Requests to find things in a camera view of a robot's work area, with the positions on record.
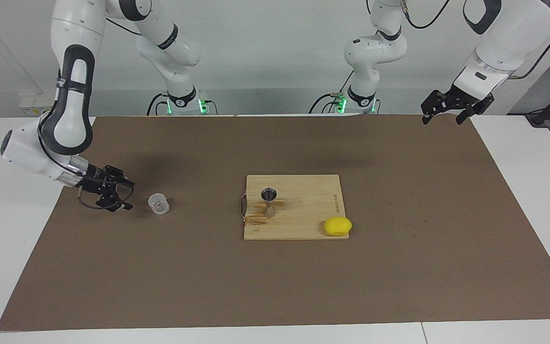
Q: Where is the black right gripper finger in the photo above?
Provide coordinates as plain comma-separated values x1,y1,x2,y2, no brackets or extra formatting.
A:
96,189,133,212
105,165,136,187

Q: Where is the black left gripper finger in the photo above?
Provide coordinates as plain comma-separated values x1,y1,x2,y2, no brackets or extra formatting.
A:
421,91,450,125
457,98,494,126

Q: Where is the small clear glass cup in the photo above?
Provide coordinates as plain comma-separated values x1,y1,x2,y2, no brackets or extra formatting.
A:
148,193,170,215

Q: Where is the steel cocktail jigger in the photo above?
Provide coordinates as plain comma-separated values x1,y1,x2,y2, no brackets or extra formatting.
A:
261,188,278,219

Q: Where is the brown table mat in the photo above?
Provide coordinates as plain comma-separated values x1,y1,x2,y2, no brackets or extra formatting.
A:
0,114,550,331

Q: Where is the white power strip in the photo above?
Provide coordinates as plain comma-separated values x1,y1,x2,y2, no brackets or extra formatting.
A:
20,93,58,117

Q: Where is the yellow lemon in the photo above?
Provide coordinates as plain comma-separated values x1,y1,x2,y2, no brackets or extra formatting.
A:
324,217,352,237

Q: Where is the wooden cutting board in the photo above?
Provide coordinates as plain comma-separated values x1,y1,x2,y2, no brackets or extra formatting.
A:
238,174,350,240

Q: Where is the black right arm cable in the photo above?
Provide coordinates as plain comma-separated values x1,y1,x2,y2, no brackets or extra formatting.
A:
77,184,135,211

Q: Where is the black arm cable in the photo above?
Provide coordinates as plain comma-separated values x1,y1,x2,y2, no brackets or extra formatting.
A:
402,0,550,79
77,184,135,211

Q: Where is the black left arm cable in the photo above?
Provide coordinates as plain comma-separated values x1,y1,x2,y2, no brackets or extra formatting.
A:
402,0,550,79

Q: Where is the black base cable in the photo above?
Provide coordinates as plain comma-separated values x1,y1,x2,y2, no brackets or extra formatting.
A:
147,93,170,115
308,69,352,114

